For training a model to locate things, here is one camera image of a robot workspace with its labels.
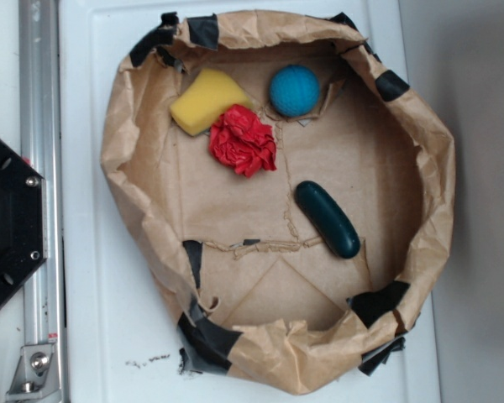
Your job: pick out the dark green plastic pickle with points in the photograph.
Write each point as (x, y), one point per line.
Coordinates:
(328, 218)

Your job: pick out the white plastic tray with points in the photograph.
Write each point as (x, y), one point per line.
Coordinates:
(122, 343)

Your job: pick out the metal corner bracket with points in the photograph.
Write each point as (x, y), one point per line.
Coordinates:
(37, 376)

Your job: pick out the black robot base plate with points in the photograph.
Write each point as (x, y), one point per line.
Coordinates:
(22, 230)

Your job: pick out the crumpled red paper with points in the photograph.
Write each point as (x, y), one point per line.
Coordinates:
(240, 141)

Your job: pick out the brown paper bag bin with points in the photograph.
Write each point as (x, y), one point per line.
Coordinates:
(253, 288)

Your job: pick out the yellow sponge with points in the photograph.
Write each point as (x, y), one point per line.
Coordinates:
(211, 94)

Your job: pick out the blue textured ball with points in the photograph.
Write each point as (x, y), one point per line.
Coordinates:
(294, 91)

